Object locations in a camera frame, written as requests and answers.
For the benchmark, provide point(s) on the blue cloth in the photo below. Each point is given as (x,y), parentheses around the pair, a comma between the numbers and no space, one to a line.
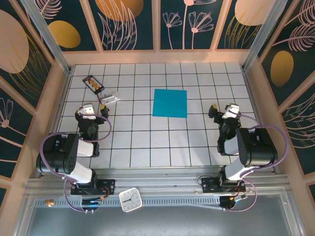
(169,103)

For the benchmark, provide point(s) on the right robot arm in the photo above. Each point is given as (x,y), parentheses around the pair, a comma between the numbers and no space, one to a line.
(258,147)

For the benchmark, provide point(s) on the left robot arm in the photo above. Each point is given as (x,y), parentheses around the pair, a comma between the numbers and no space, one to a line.
(61,157)

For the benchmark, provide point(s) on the white square clock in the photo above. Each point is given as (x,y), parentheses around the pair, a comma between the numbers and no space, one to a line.
(130,199)

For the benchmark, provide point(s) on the clear plastic box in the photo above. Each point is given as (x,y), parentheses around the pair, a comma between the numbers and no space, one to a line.
(110,97)

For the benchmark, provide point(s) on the black battery with orange label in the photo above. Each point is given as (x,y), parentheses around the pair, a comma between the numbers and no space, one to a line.
(93,84)

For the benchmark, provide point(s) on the brass knob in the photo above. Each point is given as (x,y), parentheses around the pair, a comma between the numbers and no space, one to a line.
(49,202)

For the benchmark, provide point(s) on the grey metal panel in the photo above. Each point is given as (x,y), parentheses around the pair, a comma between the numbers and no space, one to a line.
(172,221)

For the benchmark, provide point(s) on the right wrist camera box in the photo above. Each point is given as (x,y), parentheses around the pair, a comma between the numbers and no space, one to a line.
(231,110)

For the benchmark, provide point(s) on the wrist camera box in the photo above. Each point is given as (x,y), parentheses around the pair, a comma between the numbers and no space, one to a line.
(86,110)
(231,110)

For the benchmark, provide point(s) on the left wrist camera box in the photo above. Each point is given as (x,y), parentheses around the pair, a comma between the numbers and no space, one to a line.
(86,110)

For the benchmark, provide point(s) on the aluminium side rail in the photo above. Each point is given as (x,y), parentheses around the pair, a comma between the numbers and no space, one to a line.
(255,98)
(57,118)

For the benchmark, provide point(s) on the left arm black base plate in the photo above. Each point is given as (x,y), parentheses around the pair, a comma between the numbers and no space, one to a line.
(108,186)

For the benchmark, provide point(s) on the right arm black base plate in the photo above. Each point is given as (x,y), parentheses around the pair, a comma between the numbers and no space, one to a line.
(209,185)

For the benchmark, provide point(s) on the aluminium corner post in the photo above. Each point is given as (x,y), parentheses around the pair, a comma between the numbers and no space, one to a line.
(262,37)
(50,41)

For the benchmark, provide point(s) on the aluminium mounting rail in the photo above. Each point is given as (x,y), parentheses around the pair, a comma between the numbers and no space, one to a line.
(160,179)

